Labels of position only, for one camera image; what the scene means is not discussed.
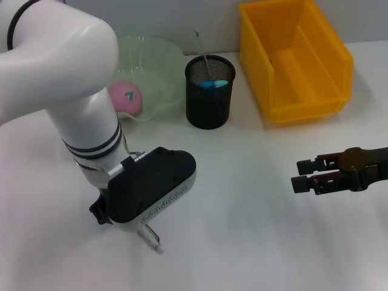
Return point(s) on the blue scissors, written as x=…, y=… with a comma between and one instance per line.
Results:
x=212, y=84

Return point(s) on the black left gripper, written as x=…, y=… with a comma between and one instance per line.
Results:
x=101, y=209

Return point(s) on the yellow plastic bin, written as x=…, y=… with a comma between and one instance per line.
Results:
x=303, y=60

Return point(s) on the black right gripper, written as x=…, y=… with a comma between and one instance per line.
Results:
x=366, y=166

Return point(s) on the black mesh pen holder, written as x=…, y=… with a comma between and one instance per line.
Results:
x=209, y=106

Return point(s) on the pink toy peach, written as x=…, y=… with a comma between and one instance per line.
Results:
x=127, y=100

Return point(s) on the clear plastic ruler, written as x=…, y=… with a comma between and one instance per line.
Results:
x=203, y=51

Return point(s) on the green wavy glass fruit plate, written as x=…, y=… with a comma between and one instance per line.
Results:
x=157, y=66

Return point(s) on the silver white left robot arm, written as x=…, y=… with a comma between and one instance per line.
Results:
x=60, y=75

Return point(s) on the silver pen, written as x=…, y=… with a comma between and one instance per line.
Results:
x=150, y=238

